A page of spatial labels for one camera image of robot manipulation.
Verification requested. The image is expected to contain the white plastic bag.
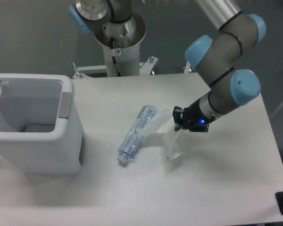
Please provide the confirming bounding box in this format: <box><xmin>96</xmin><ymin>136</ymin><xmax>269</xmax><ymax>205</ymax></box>
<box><xmin>139</xmin><ymin>105</ymin><xmax>184</xmax><ymax>160</ymax></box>

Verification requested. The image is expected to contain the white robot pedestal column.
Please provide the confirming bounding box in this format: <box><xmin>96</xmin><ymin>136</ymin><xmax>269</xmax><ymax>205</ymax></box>
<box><xmin>102</xmin><ymin>44</ymin><xmax>140</xmax><ymax>77</ymax></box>

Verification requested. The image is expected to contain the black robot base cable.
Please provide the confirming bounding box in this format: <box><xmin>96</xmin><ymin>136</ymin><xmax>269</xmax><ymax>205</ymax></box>
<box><xmin>109</xmin><ymin>37</ymin><xmax>122</xmax><ymax>77</ymax></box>

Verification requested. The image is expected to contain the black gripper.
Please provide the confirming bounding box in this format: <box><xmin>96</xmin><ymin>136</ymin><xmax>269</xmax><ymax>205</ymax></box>
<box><xmin>172</xmin><ymin>99</ymin><xmax>214</xmax><ymax>132</ymax></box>

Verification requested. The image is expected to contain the white open trash can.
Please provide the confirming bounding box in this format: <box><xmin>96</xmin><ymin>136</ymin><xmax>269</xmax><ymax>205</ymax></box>
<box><xmin>0</xmin><ymin>73</ymin><xmax>85</xmax><ymax>174</ymax></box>

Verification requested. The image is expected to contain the clear crushed plastic bottle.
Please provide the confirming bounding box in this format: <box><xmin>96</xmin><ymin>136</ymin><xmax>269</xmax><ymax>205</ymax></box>
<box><xmin>117</xmin><ymin>105</ymin><xmax>158</xmax><ymax>167</ymax></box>

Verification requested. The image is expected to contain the white pedestal base frame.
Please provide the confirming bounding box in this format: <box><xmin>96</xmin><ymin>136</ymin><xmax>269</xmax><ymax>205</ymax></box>
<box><xmin>72</xmin><ymin>56</ymin><xmax>193</xmax><ymax>79</ymax></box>

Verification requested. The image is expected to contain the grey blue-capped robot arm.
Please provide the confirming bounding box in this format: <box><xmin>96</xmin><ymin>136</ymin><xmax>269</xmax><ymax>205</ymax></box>
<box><xmin>68</xmin><ymin>0</ymin><xmax>266</xmax><ymax>132</ymax></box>

